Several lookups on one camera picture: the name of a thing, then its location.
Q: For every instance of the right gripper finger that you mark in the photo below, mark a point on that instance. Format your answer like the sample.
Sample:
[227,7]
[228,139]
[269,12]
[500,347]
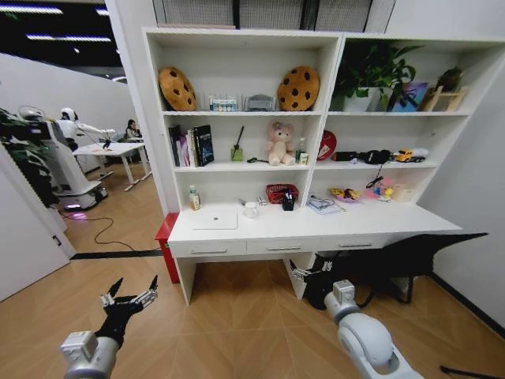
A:
[327,266]
[301,273]

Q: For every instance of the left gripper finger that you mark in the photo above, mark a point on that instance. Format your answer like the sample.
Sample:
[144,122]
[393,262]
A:
[110,298]
[150,295]

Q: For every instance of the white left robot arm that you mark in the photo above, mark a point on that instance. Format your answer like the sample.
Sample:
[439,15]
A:
[84,357]

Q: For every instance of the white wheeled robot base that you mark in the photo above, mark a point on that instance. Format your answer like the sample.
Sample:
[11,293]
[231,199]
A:
[65,173]

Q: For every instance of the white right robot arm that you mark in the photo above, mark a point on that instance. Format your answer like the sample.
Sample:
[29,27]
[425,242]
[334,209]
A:
[367,339]

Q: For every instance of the white desk with drawers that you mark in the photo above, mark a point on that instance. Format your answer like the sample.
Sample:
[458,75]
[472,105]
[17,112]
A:
[300,227]

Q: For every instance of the red cabinet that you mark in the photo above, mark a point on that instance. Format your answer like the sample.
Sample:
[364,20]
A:
[165,246]

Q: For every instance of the blue paper stack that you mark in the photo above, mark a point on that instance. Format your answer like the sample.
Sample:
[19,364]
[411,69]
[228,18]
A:
[325,205]

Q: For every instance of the black pen cup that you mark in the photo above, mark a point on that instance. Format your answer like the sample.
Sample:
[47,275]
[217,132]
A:
[288,203]

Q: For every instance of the yellow snack bags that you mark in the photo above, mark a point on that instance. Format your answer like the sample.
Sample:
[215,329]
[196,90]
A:
[345,193]

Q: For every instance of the white mug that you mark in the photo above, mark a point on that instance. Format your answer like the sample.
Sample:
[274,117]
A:
[250,210]

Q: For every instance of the red mesh basket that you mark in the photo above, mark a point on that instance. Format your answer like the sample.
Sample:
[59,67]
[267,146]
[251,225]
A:
[276,193]

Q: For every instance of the black metal stand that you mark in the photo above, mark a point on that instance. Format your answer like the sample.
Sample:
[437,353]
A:
[409,290]

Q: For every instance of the pink and yellow toys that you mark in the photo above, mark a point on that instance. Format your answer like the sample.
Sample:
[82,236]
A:
[380,192]

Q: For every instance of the white door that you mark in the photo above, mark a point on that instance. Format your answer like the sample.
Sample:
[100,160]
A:
[27,237]

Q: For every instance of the orange drink bottle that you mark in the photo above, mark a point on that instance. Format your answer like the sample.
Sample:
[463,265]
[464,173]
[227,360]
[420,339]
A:
[194,200]

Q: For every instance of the small white carton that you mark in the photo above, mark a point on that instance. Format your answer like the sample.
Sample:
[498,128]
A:
[304,158]

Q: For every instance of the small green bottle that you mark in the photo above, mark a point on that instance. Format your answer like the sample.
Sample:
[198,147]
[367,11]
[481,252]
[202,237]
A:
[299,152]

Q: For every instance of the red round fan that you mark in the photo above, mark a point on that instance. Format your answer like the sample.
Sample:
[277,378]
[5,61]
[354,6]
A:
[325,145]

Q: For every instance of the small black tool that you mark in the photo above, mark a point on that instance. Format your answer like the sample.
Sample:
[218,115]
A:
[254,160]

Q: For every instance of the pink plush toy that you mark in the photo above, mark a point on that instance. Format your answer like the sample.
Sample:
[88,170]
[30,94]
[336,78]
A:
[279,144]

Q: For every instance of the yellow toy truck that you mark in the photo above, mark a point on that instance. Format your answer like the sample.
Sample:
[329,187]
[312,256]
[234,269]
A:
[406,155]

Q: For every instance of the green holder with black pen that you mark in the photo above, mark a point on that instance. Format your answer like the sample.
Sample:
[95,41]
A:
[237,152]

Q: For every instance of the white office table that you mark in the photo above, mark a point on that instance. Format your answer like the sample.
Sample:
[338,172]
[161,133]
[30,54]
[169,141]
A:
[114,149]

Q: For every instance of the row of upright books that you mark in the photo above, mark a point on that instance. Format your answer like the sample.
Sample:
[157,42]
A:
[181,147]

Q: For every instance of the black hardcover book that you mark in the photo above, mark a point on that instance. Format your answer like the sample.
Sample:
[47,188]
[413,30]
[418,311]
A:
[204,145]

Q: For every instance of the person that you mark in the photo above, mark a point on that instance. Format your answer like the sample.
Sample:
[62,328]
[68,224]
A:
[133,129]

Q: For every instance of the grey mesh holder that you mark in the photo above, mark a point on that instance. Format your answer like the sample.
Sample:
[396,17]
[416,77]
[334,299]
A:
[259,103]

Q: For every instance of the white humanoid robot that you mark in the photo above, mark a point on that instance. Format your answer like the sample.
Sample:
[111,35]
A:
[71,126]

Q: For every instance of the black bar on floor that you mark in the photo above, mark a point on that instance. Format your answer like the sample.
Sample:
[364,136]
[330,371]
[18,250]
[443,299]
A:
[473,372]

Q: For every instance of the cookie shaped cushion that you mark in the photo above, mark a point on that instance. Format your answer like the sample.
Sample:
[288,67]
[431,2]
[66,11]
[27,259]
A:
[298,88]
[176,88]

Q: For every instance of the white shelf unit with plants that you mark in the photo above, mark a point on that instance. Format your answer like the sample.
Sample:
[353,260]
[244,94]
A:
[446,130]

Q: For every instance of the box of small bottles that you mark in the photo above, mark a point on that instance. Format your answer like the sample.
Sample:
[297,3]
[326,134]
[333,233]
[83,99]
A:
[224,103]

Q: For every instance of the purple picture card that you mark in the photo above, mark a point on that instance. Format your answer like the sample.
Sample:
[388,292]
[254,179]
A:
[410,96]

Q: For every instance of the green plant in white pot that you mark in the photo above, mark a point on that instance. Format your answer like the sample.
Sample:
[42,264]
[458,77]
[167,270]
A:
[372,75]

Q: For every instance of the wooden stand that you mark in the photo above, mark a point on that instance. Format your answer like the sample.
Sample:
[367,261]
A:
[444,98]

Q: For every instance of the white shelf unit with cushions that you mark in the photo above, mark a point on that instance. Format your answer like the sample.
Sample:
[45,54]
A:
[236,51]

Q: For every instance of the grey window blind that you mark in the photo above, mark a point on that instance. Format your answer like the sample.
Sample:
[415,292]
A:
[272,13]

